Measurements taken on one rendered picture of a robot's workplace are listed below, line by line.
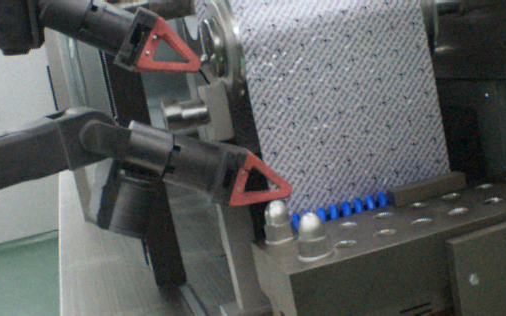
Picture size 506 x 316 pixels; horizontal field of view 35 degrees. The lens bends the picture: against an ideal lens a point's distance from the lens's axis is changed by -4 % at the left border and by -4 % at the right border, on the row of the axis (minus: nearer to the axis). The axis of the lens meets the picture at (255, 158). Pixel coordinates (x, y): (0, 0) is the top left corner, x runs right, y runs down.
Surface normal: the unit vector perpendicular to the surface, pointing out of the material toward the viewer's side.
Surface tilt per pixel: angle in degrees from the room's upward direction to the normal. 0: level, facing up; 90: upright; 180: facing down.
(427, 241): 90
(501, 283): 90
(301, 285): 90
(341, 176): 90
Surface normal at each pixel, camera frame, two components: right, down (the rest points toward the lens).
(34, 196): 0.23, 0.11
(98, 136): 0.47, 0.12
